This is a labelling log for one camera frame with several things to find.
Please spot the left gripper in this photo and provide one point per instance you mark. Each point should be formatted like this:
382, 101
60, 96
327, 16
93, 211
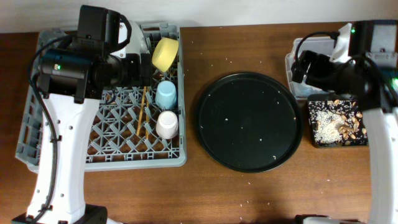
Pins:
132, 62

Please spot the wooden chopstick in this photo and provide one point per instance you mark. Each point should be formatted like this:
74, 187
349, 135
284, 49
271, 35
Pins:
141, 111
147, 125

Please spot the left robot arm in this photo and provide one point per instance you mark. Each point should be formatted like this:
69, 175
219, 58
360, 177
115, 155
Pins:
73, 72

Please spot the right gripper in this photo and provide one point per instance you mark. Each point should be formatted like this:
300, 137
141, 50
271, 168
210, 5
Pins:
317, 61

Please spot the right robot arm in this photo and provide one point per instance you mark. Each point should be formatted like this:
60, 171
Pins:
363, 64

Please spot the yellow bowl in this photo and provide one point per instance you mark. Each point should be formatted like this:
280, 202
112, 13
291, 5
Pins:
165, 53

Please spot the light blue plastic cup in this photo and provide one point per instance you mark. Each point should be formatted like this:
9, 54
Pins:
166, 95

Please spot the white round plate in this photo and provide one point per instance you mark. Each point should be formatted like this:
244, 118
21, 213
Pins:
137, 44

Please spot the round black tray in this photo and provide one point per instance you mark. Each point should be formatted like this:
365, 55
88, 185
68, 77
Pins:
248, 122

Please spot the black rectangular tray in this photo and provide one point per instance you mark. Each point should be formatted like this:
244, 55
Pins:
335, 124

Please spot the white paper cup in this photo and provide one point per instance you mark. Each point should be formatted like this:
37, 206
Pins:
167, 125

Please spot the food scraps pile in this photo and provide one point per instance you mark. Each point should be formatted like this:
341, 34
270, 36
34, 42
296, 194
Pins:
335, 123

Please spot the clear plastic waste bin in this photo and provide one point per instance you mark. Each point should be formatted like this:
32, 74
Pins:
322, 45

